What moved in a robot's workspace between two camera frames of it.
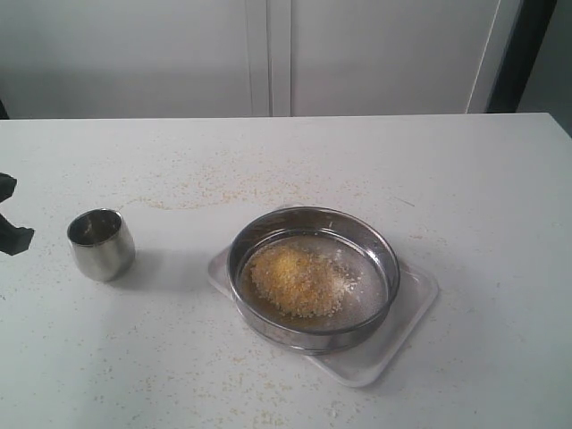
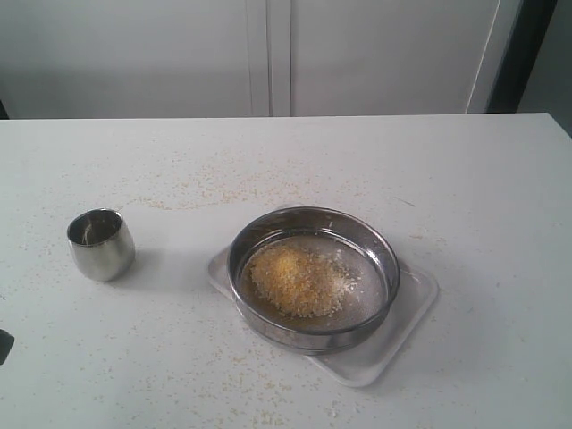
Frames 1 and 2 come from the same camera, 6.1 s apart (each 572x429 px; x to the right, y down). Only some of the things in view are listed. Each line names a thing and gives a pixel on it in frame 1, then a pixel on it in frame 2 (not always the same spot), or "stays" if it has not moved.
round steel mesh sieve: [313, 280] stays
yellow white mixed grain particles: [302, 283] stays
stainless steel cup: [103, 243] stays
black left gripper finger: [13, 239] -> [6, 344]
